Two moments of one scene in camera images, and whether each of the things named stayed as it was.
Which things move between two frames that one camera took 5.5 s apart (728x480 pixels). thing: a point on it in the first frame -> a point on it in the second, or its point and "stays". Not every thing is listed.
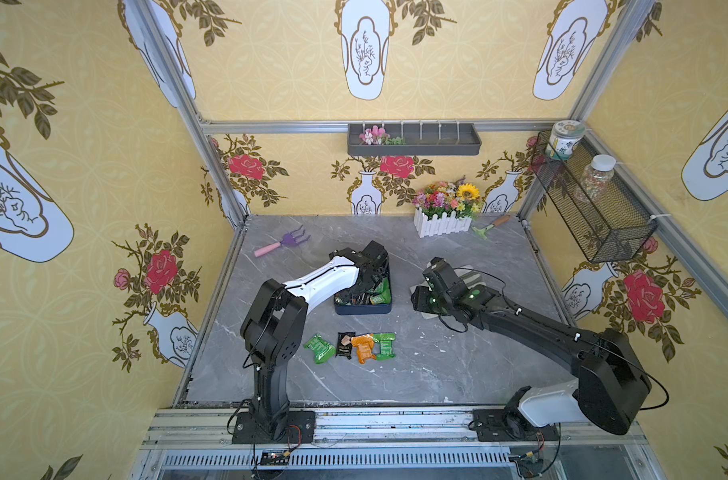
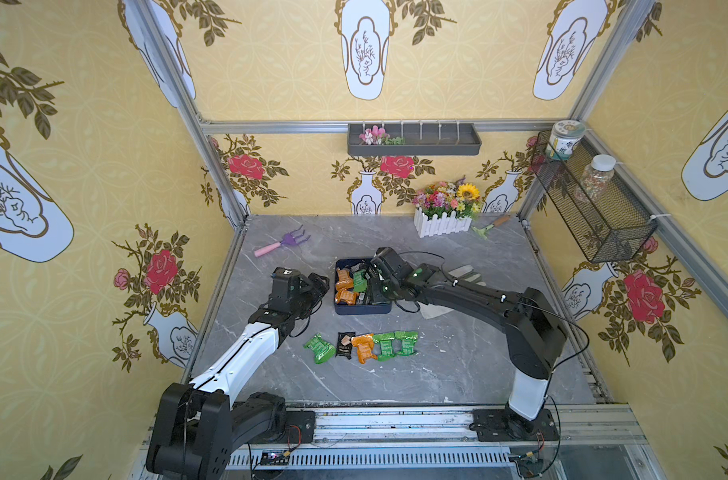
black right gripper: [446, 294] -> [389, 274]
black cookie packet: [344, 345] stays
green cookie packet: [323, 350] stays
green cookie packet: [384, 346] stays
